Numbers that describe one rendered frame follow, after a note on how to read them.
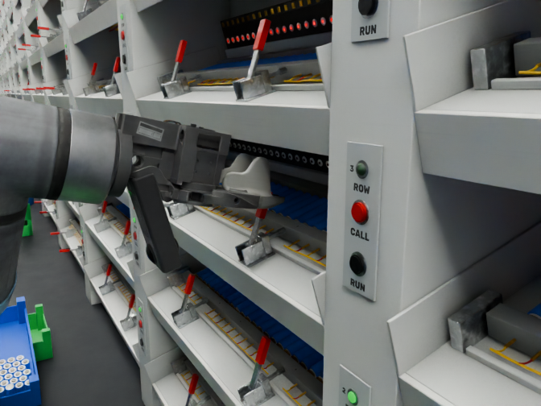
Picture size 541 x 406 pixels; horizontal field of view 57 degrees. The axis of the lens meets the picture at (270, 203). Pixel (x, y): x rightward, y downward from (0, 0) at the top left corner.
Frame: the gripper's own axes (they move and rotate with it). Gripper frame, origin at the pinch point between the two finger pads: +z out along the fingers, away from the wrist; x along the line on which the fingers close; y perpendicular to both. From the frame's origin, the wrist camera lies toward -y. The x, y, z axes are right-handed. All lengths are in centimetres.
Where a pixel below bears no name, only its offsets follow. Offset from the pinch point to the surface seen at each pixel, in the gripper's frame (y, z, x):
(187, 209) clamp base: -6.0, -0.1, 25.7
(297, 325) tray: -10.8, -1.6, -12.3
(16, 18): 60, -17, 322
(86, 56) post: 24, -5, 112
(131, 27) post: 23.5, -9.9, 42.4
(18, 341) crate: -54, -16, 82
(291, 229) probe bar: -2.8, 2.7, -1.8
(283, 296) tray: -8.4, -2.6, -10.4
